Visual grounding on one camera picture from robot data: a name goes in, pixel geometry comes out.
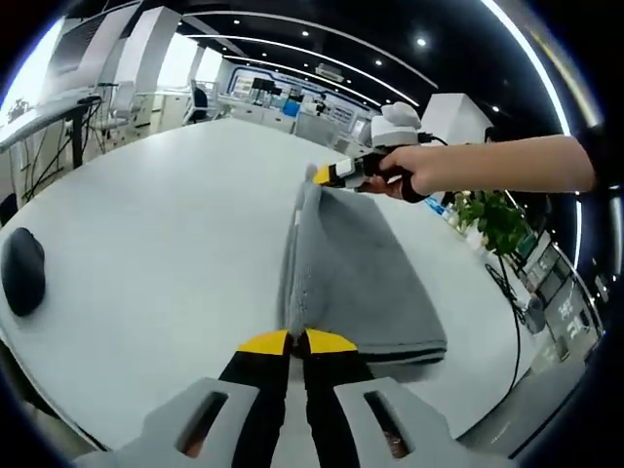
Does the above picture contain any white table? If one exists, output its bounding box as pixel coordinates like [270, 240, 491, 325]
[0, 119, 533, 450]

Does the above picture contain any white office chair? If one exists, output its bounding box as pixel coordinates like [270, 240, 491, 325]
[98, 80, 137, 132]

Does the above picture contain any green potted plant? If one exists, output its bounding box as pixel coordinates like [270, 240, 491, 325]
[450, 189, 531, 255]

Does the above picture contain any black coiled cable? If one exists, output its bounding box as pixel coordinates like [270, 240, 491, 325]
[485, 253, 524, 394]

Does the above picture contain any black office chair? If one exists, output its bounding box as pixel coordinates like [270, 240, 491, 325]
[187, 80, 212, 124]

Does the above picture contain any person's right hand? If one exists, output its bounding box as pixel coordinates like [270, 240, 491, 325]
[365, 144, 440, 197]

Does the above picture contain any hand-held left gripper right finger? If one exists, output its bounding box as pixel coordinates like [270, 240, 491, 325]
[301, 329, 513, 468]

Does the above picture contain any black computer mouse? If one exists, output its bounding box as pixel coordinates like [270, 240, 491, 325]
[1, 227, 47, 318]

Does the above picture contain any ceiling air conditioner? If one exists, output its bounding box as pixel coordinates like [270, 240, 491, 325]
[315, 62, 348, 82]

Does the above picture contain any grey towel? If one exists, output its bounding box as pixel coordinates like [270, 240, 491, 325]
[277, 164, 449, 379]

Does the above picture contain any white side desk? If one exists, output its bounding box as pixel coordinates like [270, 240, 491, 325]
[0, 91, 101, 196]

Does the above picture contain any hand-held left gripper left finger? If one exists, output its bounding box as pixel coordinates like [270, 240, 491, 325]
[72, 329, 293, 468]

